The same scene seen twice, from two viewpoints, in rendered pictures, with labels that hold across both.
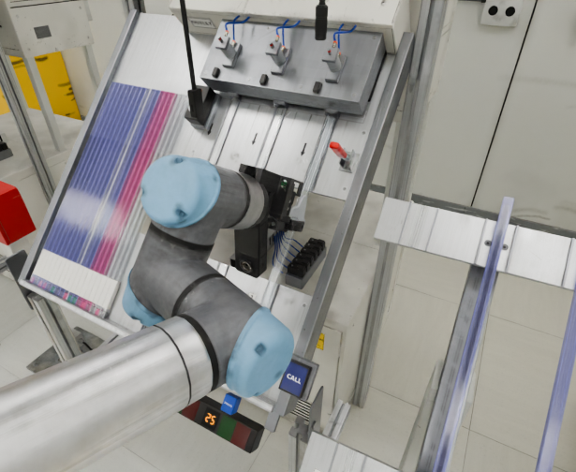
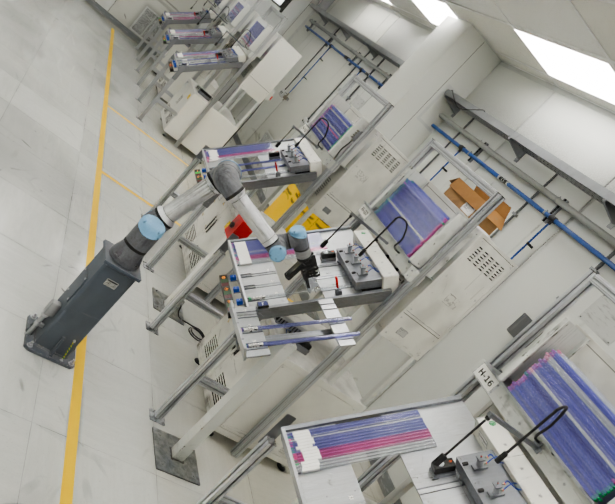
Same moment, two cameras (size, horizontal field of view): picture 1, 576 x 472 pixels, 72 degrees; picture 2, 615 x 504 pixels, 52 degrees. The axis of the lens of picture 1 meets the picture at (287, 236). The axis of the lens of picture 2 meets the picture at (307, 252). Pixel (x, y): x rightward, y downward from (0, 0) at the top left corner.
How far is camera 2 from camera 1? 252 cm
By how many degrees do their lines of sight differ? 37
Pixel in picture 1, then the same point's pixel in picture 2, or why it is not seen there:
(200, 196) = (299, 233)
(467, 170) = not seen: outside the picture
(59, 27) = (334, 215)
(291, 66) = (356, 265)
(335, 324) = not seen: hidden behind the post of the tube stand
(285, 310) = (279, 300)
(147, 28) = (346, 233)
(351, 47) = (372, 274)
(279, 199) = (310, 268)
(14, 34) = (317, 200)
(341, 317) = not seen: hidden behind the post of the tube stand
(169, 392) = (267, 235)
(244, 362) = (277, 246)
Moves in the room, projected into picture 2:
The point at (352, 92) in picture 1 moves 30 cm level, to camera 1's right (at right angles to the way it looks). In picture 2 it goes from (358, 280) to (395, 325)
